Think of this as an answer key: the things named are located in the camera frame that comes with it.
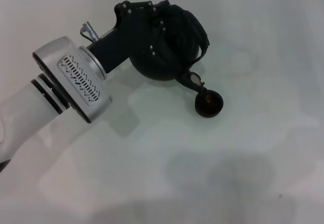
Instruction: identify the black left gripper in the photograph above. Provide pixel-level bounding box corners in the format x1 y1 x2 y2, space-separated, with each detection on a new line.
87 0 178 74

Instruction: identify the black round teapot with handle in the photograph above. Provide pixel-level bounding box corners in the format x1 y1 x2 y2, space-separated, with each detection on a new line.
129 2 211 96

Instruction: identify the small dark teacup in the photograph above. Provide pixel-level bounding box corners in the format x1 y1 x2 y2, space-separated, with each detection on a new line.
194 88 225 119

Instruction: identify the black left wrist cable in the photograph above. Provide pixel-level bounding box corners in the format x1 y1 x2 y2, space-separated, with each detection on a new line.
79 20 99 43

